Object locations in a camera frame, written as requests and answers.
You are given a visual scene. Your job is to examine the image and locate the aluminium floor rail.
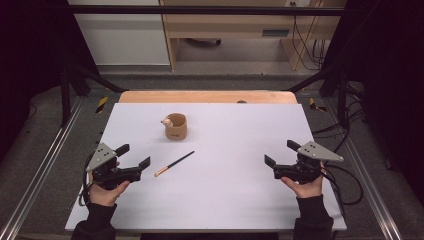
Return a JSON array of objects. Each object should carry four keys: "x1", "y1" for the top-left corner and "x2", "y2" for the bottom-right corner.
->
[
  {"x1": 0, "y1": 95, "x2": 86, "y2": 240},
  {"x1": 323, "y1": 98, "x2": 404, "y2": 240}
]

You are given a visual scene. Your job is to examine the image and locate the white table board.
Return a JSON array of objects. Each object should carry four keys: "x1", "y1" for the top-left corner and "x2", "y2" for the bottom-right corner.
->
[{"x1": 64, "y1": 102, "x2": 348, "y2": 233}]

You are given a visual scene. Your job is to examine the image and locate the person's left hand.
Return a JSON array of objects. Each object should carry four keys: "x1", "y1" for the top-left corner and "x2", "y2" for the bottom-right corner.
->
[{"x1": 87, "y1": 161, "x2": 131, "y2": 208}]

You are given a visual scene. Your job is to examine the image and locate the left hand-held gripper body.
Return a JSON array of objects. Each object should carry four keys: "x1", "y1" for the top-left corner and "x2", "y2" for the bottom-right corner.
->
[{"x1": 85, "y1": 142, "x2": 143, "y2": 191}]

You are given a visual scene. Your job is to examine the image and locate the light wooden desk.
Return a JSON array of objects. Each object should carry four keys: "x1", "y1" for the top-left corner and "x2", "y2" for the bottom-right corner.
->
[{"x1": 158, "y1": 0, "x2": 348, "y2": 72}]

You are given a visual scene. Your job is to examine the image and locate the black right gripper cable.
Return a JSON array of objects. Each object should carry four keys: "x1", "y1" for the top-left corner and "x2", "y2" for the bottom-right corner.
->
[{"x1": 320, "y1": 162, "x2": 365, "y2": 221}]

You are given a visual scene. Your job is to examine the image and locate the black metal frame stand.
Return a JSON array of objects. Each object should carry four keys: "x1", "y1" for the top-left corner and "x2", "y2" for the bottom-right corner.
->
[
  {"x1": 59, "y1": 62, "x2": 130, "y2": 128},
  {"x1": 282, "y1": 62, "x2": 352, "y2": 130}
]

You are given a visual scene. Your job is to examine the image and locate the black and yellow tape strip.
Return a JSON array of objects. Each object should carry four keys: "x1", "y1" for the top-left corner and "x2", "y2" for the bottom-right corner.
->
[
  {"x1": 95, "y1": 95, "x2": 110, "y2": 115},
  {"x1": 308, "y1": 97, "x2": 328, "y2": 113}
]

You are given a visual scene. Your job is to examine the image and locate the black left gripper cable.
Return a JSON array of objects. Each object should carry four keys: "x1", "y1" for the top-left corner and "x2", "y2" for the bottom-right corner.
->
[{"x1": 77, "y1": 152, "x2": 98, "y2": 208}]

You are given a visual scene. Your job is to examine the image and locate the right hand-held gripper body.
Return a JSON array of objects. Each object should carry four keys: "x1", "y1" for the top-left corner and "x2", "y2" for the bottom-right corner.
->
[{"x1": 272, "y1": 140, "x2": 345, "y2": 185}]

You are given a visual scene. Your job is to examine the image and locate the brown wooden cup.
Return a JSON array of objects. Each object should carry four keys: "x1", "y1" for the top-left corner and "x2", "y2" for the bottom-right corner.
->
[{"x1": 160, "y1": 112, "x2": 188, "y2": 141}]

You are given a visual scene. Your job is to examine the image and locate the wooden table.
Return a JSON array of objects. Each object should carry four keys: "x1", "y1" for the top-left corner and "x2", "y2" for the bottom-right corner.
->
[{"x1": 118, "y1": 90, "x2": 299, "y2": 105}]

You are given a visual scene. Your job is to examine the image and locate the black floor cables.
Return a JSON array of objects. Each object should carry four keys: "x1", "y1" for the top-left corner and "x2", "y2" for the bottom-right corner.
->
[{"x1": 311, "y1": 82, "x2": 368, "y2": 162}]

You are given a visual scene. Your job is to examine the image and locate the bundle of hanging cables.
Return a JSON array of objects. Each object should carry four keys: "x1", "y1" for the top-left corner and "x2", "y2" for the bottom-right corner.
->
[{"x1": 289, "y1": 1, "x2": 332, "y2": 72}]

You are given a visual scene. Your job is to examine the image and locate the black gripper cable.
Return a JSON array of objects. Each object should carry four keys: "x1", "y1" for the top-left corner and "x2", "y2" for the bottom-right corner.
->
[
  {"x1": 320, "y1": 162, "x2": 365, "y2": 221},
  {"x1": 77, "y1": 152, "x2": 98, "y2": 208}
]

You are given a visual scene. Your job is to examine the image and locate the person's right hand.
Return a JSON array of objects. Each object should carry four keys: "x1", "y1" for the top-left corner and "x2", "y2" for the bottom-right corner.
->
[{"x1": 280, "y1": 161, "x2": 326, "y2": 200}]

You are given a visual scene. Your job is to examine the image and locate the wooden paintbrush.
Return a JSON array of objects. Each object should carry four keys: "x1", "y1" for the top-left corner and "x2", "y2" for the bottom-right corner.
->
[{"x1": 153, "y1": 150, "x2": 196, "y2": 178}]

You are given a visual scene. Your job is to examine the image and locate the dark curtain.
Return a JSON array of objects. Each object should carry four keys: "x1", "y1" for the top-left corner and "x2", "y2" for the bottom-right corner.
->
[
  {"x1": 0, "y1": 0, "x2": 98, "y2": 165},
  {"x1": 320, "y1": 0, "x2": 424, "y2": 205}
]

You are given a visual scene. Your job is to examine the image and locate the white cabinet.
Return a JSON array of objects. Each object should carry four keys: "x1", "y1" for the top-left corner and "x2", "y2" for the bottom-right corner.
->
[{"x1": 67, "y1": 0, "x2": 171, "y2": 67}]

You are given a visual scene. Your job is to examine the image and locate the black horizontal frame bar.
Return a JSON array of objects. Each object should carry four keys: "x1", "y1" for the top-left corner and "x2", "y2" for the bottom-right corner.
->
[{"x1": 65, "y1": 4, "x2": 346, "y2": 17}]

